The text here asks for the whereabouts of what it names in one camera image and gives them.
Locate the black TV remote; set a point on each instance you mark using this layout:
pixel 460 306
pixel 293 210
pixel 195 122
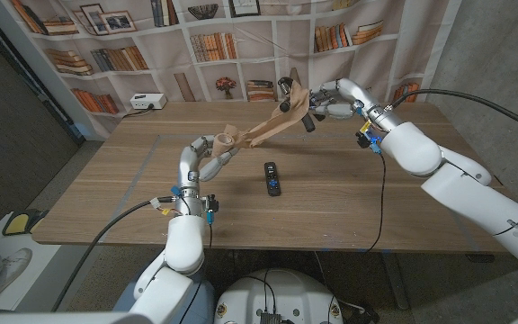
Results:
pixel 272 179

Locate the yellow and black foot pedal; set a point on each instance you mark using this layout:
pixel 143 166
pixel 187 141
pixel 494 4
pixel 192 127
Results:
pixel 18 222

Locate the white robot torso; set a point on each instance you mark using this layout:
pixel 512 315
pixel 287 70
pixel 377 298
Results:
pixel 279 292

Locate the grey metal table leg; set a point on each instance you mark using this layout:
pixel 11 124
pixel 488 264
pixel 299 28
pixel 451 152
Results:
pixel 395 279

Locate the tan nylon stocking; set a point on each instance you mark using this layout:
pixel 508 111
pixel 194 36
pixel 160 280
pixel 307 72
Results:
pixel 277 121

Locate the black hand grip exerciser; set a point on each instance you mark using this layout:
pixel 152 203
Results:
pixel 307 122

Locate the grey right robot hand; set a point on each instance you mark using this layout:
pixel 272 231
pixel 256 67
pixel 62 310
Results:
pixel 353 101

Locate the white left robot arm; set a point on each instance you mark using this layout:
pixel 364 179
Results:
pixel 173 265

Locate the person in grey trousers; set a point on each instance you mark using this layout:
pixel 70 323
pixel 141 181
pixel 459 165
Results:
pixel 11 265

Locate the dark perforated partition panel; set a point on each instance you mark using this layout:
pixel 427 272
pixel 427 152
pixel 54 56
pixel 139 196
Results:
pixel 11 135

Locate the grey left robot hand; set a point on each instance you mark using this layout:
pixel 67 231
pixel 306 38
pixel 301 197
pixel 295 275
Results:
pixel 193 175

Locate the white power outlet box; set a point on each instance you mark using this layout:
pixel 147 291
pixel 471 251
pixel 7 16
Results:
pixel 147 101

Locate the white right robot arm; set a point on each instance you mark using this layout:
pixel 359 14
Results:
pixel 461 180

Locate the printed bookshelf backdrop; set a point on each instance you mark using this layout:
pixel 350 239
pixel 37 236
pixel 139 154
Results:
pixel 259 42

